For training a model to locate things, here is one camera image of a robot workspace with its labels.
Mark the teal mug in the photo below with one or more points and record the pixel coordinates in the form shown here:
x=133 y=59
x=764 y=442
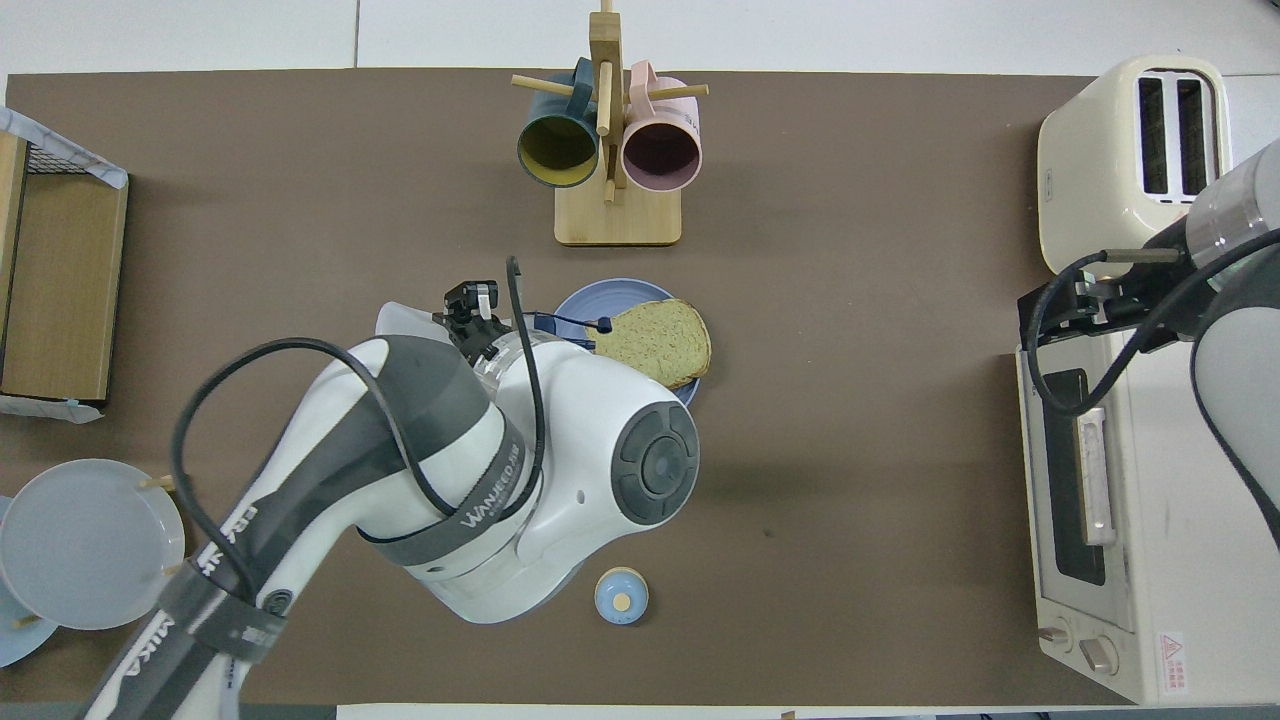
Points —
x=557 y=150

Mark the wooden mug tree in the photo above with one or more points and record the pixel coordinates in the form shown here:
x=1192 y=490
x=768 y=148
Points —
x=618 y=215

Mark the white toaster oven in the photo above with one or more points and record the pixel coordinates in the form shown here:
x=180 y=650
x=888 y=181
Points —
x=1170 y=550

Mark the blue round plate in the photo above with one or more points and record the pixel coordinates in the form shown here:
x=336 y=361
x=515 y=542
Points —
x=610 y=295

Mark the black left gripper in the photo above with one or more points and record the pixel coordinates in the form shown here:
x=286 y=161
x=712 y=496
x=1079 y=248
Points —
x=485 y=338

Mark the toasted bread slice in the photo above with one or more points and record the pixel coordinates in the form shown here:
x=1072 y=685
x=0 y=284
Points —
x=655 y=345

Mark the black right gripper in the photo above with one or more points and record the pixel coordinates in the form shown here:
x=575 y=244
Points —
x=1155 y=295

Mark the grey plate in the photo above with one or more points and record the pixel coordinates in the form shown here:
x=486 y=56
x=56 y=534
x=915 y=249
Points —
x=90 y=545

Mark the wooden box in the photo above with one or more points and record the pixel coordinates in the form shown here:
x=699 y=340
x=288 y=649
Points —
x=70 y=155

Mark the brown table mat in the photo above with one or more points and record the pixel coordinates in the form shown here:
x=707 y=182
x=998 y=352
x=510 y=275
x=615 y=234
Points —
x=850 y=450

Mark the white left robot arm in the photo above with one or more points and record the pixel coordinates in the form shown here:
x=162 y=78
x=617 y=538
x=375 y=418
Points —
x=560 y=460

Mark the pink mug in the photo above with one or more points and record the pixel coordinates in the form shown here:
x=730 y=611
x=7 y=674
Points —
x=660 y=155

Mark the blue service bell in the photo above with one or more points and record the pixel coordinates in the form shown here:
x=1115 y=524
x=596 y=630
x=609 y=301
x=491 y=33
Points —
x=621 y=596

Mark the light blue plate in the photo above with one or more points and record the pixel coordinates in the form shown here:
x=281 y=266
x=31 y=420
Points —
x=15 y=640

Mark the cream two-slot toaster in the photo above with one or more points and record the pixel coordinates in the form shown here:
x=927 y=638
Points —
x=1100 y=160

